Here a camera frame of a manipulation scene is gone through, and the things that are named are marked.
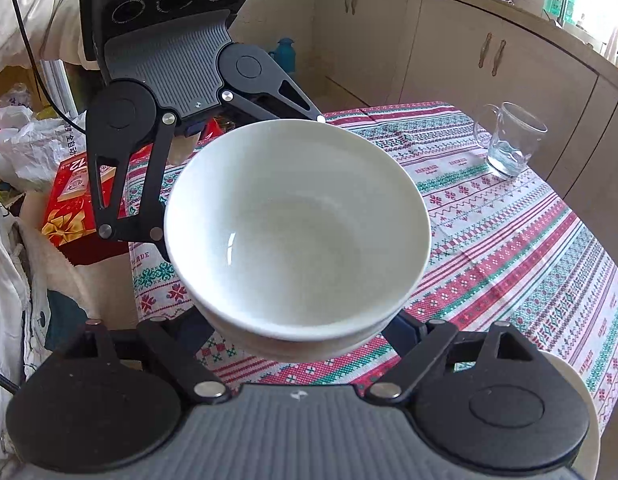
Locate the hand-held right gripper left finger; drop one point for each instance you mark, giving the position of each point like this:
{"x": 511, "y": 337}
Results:
{"x": 174, "y": 350}

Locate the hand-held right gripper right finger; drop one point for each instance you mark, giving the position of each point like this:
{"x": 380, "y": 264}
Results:
{"x": 406, "y": 335}

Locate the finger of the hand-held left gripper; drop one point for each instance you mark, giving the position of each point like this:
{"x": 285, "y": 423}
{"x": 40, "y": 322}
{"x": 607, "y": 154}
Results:
{"x": 299, "y": 107}
{"x": 161, "y": 245}

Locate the white ceramic bowl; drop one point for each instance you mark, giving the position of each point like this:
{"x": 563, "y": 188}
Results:
{"x": 299, "y": 220}
{"x": 309, "y": 352}
{"x": 389, "y": 317}

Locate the person's left forearm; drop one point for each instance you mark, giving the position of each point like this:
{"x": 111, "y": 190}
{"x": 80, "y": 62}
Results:
{"x": 54, "y": 10}

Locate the blue thermos jug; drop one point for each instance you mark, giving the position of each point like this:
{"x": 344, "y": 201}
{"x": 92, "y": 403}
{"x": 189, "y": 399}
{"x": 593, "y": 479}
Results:
{"x": 284, "y": 57}

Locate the beige fleece cloth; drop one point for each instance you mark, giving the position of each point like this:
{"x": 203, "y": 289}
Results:
{"x": 89, "y": 285}

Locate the red gift box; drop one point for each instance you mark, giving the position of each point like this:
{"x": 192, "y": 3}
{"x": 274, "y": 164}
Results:
{"x": 69, "y": 195}

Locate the red green patterned tablecloth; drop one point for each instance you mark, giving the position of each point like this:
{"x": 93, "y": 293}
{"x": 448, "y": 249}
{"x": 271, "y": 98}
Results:
{"x": 489, "y": 260}

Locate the white kitchen cabinets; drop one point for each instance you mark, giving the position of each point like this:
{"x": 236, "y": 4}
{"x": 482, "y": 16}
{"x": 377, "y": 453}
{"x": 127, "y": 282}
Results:
{"x": 439, "y": 50}

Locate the person's white jacket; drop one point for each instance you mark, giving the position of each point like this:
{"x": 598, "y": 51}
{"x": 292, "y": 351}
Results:
{"x": 9, "y": 285}

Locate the white plastic bag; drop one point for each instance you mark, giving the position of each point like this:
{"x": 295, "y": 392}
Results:
{"x": 29, "y": 145}

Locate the clear glass mug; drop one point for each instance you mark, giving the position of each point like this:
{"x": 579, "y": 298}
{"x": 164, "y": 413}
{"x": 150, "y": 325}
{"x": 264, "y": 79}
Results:
{"x": 514, "y": 155}

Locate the green bottle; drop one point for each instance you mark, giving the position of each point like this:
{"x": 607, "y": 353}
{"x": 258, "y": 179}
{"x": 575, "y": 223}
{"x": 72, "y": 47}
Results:
{"x": 553, "y": 6}

